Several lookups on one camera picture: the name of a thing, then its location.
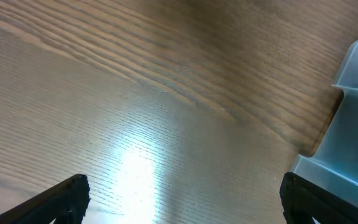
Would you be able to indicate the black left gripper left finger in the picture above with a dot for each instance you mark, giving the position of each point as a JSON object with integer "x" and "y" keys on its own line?
{"x": 64, "y": 203}

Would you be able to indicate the clear plastic storage container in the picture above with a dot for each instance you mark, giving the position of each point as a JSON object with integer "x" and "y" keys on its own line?
{"x": 334, "y": 166}

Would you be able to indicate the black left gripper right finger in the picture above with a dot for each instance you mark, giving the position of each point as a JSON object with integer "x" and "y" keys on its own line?
{"x": 305, "y": 203}

